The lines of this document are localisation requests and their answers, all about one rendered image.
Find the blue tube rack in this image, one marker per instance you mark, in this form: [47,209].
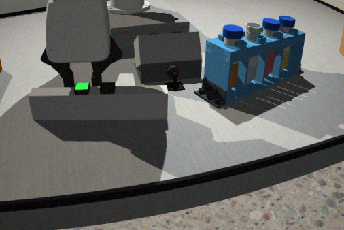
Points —
[219,59]

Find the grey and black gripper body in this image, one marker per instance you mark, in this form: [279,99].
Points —
[77,31]

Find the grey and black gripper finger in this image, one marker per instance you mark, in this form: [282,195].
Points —
[100,66]
[63,69]

